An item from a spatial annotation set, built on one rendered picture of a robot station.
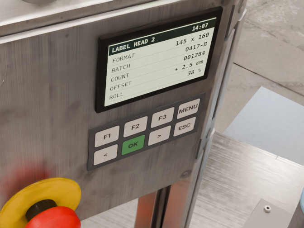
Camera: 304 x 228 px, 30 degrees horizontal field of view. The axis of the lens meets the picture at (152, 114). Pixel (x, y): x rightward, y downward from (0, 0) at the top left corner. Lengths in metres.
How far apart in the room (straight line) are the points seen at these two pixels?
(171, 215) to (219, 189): 0.56
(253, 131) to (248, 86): 1.43
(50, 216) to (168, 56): 0.12
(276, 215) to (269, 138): 0.24
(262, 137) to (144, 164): 0.78
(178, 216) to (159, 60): 0.20
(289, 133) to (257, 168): 0.13
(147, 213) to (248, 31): 2.46
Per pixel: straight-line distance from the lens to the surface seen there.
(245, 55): 2.78
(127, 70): 0.33
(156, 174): 0.43
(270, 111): 1.25
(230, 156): 1.13
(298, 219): 0.79
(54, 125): 0.34
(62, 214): 0.37
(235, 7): 0.36
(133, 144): 0.39
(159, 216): 0.52
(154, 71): 0.34
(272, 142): 1.18
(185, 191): 0.48
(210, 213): 1.03
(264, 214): 0.98
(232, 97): 2.53
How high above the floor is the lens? 1.64
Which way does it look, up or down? 44 degrees down
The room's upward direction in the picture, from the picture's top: 9 degrees clockwise
